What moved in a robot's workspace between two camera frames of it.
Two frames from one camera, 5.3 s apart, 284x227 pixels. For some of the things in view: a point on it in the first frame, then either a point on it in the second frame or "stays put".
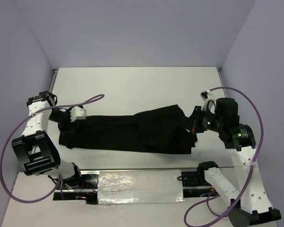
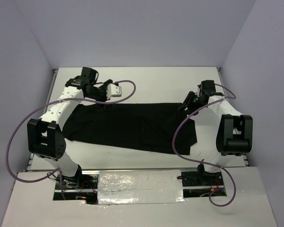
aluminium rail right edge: (222, 81) stays put
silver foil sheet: (140, 187) stays put
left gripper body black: (60, 117) to (99, 93)
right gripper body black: (203, 120) to (193, 102)
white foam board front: (31, 205) stays put
